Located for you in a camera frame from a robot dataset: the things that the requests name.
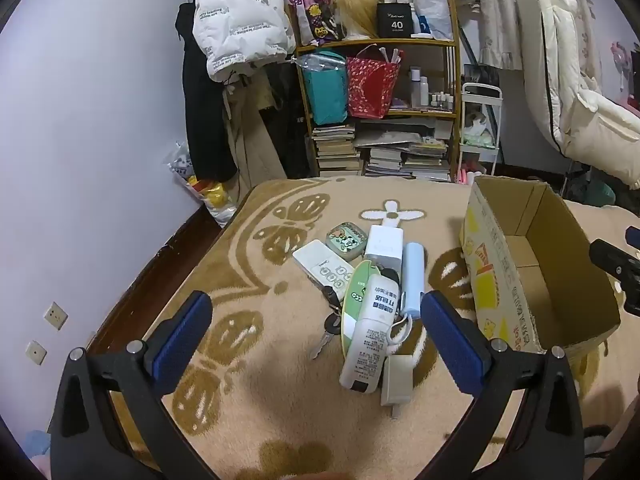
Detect blonde wig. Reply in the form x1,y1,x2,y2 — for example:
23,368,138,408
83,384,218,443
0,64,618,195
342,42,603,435
334,0,383,41

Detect cream curtain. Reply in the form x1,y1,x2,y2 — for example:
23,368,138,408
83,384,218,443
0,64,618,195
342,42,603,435
280,0,531,68

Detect dark green bag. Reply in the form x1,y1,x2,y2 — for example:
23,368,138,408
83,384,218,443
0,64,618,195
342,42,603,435
575,180,616,206

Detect black coat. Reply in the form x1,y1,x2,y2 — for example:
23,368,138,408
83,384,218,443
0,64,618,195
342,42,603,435
175,2,238,183

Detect wooden shelf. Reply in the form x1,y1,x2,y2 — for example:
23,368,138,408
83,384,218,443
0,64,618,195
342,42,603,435
294,0,463,181

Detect cartoon print tin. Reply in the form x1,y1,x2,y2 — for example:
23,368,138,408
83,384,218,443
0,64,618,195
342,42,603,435
325,222,367,261

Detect cartoon print bag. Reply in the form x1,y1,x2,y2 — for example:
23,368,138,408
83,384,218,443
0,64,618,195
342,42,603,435
287,0,346,43

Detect red bag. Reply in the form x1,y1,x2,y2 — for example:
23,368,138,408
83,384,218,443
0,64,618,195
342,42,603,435
345,45,402,120

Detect white plastic bag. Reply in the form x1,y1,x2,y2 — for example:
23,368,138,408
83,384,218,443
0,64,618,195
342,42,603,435
412,0,453,41

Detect white puffer jacket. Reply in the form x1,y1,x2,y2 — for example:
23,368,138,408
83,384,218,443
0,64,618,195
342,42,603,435
192,0,297,82

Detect teal bag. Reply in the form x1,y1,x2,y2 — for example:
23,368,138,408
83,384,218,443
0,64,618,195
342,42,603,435
301,52,349,127

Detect dark hanging clothes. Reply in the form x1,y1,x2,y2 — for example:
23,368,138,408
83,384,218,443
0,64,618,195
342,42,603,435
265,60,312,178

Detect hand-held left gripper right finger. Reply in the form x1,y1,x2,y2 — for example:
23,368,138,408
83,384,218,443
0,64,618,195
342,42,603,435
415,290,596,480

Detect white cube adapter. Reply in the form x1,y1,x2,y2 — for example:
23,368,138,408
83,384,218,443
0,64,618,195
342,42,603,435
364,224,405,273

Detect white cart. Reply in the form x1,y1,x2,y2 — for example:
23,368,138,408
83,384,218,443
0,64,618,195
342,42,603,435
457,82,502,183

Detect dark wooden bed frame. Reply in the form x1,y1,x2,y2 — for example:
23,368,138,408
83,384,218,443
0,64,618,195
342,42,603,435
87,205,226,356

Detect black box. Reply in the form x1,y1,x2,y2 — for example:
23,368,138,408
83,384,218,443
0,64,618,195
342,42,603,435
376,2,415,38

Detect light blue cloth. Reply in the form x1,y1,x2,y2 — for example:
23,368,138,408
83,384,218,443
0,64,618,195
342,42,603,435
22,430,51,461

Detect beige patterned blanket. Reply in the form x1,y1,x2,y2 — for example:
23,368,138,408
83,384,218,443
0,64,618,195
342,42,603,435
85,176,640,480

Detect cream padded chair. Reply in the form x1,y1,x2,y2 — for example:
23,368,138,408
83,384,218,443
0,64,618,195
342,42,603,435
514,0,640,191

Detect black car key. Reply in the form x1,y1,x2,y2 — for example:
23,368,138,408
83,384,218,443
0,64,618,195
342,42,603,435
310,312,344,361

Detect green oval board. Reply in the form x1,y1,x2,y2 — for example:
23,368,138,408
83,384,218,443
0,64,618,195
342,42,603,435
339,259,401,361

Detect beige coat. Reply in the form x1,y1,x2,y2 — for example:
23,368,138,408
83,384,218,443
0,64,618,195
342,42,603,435
222,67,288,201

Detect cardboard box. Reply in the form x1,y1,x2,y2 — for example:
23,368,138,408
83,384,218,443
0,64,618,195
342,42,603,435
459,175,622,361

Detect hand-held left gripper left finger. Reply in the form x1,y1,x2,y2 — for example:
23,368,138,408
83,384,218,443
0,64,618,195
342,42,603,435
47,290,221,480

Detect white remote control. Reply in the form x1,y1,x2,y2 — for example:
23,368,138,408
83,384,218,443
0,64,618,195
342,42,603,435
292,240,357,303

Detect black chair base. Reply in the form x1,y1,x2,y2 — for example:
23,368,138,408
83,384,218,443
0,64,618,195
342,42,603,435
560,160,601,196

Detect white printed bottle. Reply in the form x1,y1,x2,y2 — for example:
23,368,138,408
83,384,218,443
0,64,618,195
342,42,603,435
339,274,401,394

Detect grey white charger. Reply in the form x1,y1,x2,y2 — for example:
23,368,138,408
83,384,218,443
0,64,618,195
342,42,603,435
380,355,415,418

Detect plastic bag of snacks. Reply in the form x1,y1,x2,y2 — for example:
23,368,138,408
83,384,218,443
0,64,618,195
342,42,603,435
162,140,238,228

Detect pile of papers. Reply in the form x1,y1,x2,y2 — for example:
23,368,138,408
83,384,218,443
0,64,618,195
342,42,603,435
355,119,453,153

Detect pink wall decoration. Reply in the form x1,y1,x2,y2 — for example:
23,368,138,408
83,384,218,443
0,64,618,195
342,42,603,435
610,40,640,78

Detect stack of magazines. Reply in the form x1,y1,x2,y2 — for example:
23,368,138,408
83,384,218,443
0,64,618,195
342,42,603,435
362,145,451,181

